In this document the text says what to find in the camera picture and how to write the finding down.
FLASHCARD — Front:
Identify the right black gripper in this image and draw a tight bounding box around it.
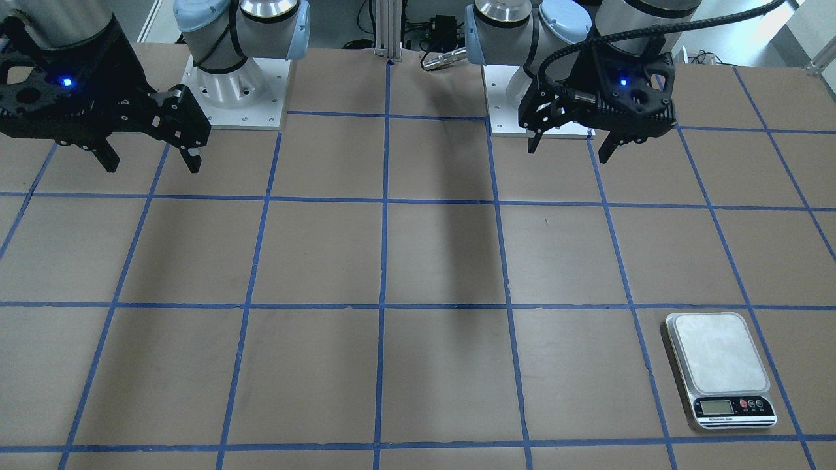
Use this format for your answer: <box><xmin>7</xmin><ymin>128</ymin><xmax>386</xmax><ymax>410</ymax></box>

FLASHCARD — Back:
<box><xmin>1</xmin><ymin>15</ymin><xmax>211</xmax><ymax>174</ymax></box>

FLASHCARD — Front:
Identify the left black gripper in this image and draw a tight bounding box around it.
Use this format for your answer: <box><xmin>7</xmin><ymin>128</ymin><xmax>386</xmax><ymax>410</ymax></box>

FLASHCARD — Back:
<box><xmin>519</xmin><ymin>47</ymin><xmax>677</xmax><ymax>164</ymax></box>

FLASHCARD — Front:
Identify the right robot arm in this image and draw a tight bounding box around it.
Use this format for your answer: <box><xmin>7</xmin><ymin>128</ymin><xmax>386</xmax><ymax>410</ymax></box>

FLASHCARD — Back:
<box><xmin>2</xmin><ymin>1</ymin><xmax>310</xmax><ymax>173</ymax></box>

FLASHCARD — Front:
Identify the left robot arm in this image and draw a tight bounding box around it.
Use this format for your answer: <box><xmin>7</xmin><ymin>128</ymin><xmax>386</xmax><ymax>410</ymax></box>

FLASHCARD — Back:
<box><xmin>464</xmin><ymin>1</ymin><xmax>699</xmax><ymax>163</ymax></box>

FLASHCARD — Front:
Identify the silver metal cylinder tool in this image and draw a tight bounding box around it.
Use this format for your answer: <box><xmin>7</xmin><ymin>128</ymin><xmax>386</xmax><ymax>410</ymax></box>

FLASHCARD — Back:
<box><xmin>420</xmin><ymin>47</ymin><xmax>468</xmax><ymax>72</ymax></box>

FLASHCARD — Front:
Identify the black power box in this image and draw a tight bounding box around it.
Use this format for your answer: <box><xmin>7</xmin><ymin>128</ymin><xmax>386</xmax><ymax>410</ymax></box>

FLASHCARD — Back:
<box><xmin>428</xmin><ymin>15</ymin><xmax>458</xmax><ymax>48</ymax></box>

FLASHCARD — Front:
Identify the silver digital kitchen scale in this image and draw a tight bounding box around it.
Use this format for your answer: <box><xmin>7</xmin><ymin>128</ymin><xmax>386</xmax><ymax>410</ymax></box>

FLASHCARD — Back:
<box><xmin>665</xmin><ymin>311</ymin><xmax>777</xmax><ymax>430</ymax></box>

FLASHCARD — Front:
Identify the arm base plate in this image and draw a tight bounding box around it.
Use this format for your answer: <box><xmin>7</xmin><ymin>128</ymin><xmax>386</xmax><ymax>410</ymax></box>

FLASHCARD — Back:
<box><xmin>182</xmin><ymin>57</ymin><xmax>295</xmax><ymax>131</ymax></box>
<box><xmin>482</xmin><ymin>64</ymin><xmax>596</xmax><ymax>140</ymax></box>

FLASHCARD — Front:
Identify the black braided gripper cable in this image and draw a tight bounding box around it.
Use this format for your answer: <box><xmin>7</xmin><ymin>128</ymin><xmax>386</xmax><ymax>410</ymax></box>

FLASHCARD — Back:
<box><xmin>537</xmin><ymin>0</ymin><xmax>784</xmax><ymax>99</ymax></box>

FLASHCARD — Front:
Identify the aluminium frame post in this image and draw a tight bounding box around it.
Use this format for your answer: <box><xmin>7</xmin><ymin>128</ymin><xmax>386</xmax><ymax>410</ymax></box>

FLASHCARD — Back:
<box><xmin>368</xmin><ymin>1</ymin><xmax>403</xmax><ymax>62</ymax></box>

